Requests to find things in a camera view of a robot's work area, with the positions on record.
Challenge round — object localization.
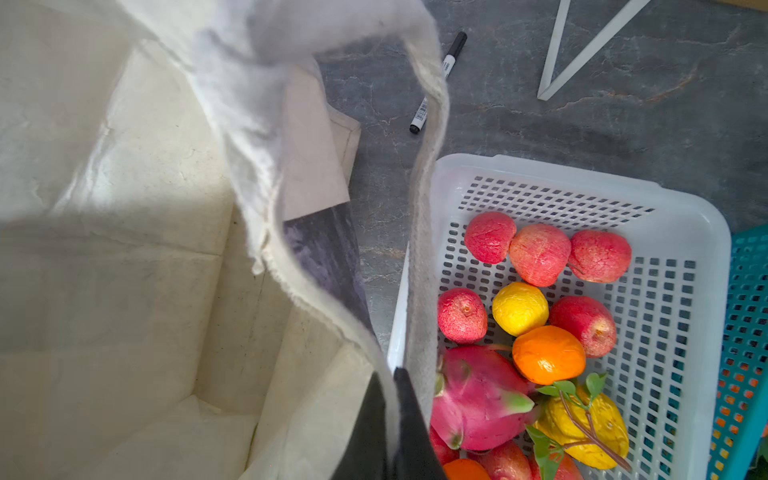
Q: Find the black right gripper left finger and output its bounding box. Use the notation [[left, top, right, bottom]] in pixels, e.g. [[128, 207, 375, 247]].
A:
[[331, 373, 388, 480]]

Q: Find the red apple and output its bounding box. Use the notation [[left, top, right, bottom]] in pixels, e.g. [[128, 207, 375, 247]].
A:
[[437, 288, 488, 344], [508, 224, 571, 287], [477, 441, 532, 480], [568, 230, 632, 283], [549, 296, 617, 358], [464, 212, 517, 265], [429, 427, 460, 465]]

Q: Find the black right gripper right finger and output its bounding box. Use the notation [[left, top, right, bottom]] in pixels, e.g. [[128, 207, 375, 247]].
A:
[[393, 368, 446, 480]]

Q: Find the beige canvas grocery bag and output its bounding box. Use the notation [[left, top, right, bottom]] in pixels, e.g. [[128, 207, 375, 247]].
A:
[[1, 1, 449, 479]]

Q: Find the white and wood shelf rack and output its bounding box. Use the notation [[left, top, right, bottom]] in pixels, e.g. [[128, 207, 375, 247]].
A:
[[536, 1, 767, 102]]

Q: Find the pink dragon fruit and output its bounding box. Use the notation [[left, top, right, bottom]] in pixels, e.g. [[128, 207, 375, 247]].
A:
[[430, 345, 540, 451]]

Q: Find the orange fruit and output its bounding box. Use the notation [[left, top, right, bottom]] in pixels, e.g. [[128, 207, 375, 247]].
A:
[[443, 459, 491, 480], [512, 325, 586, 385]]

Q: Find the yellow lemon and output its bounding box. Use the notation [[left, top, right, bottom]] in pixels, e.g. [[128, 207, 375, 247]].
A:
[[492, 282, 549, 337]]

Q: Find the yellow fruit with leaves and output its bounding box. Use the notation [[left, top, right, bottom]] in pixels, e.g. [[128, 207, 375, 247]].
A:
[[526, 373, 632, 479]]

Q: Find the white plastic basket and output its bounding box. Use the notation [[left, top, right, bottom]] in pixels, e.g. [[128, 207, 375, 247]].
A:
[[386, 153, 733, 480]]

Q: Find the teal plastic basket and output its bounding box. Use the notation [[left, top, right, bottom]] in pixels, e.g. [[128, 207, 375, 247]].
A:
[[705, 225, 767, 479]]

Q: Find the black and white marker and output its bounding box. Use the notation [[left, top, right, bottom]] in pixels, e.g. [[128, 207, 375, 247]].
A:
[[409, 31, 469, 136]]

